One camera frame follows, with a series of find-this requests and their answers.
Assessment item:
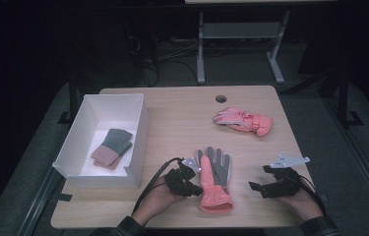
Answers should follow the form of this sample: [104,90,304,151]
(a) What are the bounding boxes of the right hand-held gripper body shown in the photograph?
[260,154,311,199]

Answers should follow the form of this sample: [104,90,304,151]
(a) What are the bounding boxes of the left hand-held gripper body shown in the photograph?
[164,157,202,197]

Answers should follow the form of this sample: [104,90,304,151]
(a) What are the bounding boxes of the pink glove with grey palm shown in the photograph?
[197,146,233,213]

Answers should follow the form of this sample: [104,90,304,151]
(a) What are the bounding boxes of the white box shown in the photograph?
[52,93,150,190]

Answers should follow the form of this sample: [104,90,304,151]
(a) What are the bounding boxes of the person's right hand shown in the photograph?
[278,178,325,222]

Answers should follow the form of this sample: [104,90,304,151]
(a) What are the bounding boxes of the person's left hand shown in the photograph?
[132,176,186,226]

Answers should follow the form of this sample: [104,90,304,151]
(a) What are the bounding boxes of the pink glove with white fingers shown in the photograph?
[213,107,274,138]

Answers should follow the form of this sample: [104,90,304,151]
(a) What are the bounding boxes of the black stand leg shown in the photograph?
[57,65,82,125]
[331,65,365,128]

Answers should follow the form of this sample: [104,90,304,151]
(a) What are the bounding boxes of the grey metal stand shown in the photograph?
[196,9,291,86]

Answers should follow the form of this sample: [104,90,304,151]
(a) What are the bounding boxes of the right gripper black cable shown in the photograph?
[294,175,327,215]

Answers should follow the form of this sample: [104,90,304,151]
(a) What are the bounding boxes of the black floor cables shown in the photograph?
[122,32,200,87]

